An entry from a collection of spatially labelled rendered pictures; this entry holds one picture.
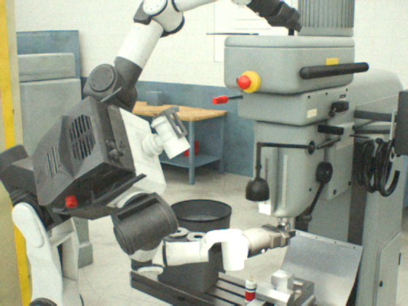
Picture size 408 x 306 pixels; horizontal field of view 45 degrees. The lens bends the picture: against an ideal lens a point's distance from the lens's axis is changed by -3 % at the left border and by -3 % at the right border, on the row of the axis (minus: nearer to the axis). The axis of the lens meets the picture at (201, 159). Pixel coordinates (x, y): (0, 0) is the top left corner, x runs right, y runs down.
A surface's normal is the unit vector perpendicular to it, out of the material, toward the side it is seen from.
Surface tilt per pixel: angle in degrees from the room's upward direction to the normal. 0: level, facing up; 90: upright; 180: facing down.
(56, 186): 74
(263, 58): 90
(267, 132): 90
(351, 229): 90
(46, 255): 90
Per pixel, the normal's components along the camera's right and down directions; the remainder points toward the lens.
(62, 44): 0.78, 0.15
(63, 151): -0.71, -0.11
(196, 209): 0.11, 0.18
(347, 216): -0.62, 0.18
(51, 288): -0.31, 0.22
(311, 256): -0.57, -0.26
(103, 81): -0.31, -0.26
